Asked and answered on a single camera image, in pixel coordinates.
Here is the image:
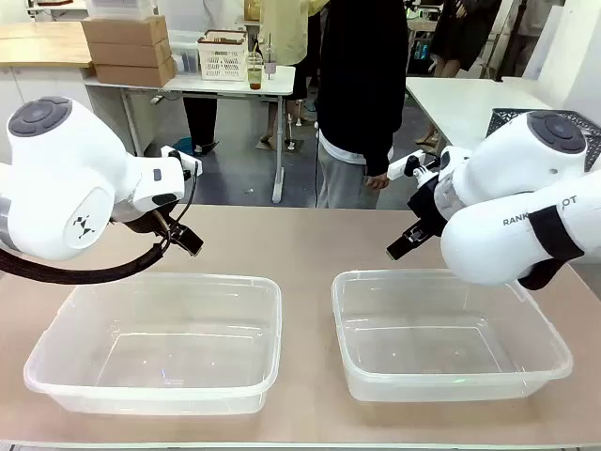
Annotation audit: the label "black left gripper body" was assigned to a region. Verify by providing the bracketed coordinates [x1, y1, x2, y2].
[122, 210, 171, 235]

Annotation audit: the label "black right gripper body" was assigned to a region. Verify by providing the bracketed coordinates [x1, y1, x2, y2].
[406, 176, 453, 237]

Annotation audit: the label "clear plastic bin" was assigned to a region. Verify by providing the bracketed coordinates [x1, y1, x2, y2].
[331, 268, 575, 404]
[23, 272, 283, 416]

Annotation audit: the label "black plastic lattice basket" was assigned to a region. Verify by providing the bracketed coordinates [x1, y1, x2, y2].
[487, 107, 601, 174]

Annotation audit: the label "person's left hand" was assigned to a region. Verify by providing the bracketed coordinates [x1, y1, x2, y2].
[364, 172, 392, 192]

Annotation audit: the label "large white table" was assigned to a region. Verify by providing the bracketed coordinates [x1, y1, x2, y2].
[404, 75, 567, 157]

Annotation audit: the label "bystander in white top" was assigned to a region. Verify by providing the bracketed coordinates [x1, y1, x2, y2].
[180, 0, 264, 156]

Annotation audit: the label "person in black sweater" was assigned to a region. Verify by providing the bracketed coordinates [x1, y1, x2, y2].
[313, 0, 409, 210]

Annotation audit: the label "brown cardboard box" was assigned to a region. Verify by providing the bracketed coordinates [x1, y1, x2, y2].
[81, 15, 170, 48]
[93, 58, 177, 88]
[87, 37, 173, 68]

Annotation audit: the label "bystander in black coat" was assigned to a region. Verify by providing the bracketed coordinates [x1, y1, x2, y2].
[415, 0, 504, 147]

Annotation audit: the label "clear plastic drawer box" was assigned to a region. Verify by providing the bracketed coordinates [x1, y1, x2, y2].
[167, 28, 204, 77]

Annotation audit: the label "plastic cup with drink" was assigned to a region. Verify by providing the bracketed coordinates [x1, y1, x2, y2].
[246, 49, 266, 92]

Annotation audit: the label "clear glass with straw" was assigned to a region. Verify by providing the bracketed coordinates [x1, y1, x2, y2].
[263, 32, 280, 82]

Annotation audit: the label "wooden top white cabinet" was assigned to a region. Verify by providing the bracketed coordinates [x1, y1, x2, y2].
[0, 21, 142, 165]

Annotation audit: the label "bystander in yellow jacket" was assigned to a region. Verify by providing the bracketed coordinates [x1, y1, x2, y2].
[255, 0, 332, 152]

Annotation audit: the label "thin black camera cable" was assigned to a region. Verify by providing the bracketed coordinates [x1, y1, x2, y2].
[169, 148, 197, 231]

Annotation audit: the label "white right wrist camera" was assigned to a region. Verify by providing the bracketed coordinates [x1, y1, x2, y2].
[388, 150, 441, 180]

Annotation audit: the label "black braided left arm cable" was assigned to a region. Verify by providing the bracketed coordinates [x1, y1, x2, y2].
[0, 234, 171, 287]

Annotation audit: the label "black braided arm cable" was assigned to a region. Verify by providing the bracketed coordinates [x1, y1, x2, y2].
[0, 234, 171, 287]
[516, 257, 570, 291]

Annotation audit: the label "black strap on right arm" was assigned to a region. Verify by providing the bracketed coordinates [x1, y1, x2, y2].
[529, 204, 586, 263]

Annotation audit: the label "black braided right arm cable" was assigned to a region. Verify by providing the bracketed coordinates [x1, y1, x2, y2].
[516, 257, 570, 291]

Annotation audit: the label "white basket brown handles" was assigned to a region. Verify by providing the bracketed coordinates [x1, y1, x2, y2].
[196, 28, 249, 83]

